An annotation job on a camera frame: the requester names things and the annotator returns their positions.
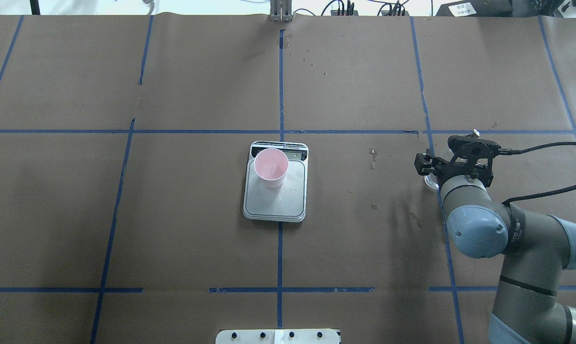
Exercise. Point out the aluminium frame post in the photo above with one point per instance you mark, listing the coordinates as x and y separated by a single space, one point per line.
281 10

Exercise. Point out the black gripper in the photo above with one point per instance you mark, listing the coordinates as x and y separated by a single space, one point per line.
436 167

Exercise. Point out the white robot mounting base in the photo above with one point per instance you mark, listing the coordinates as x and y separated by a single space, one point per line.
279 336

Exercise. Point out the pink plastic cup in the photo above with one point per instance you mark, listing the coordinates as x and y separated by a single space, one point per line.
271 166

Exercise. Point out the white digital kitchen scale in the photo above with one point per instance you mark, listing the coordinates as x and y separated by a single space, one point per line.
285 203

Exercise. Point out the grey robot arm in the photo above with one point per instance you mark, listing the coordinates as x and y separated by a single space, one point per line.
536 247

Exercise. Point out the black box with label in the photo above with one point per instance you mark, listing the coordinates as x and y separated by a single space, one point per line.
476 8

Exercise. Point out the glass sauce dispenser bottle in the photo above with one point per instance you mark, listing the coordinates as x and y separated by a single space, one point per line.
447 154

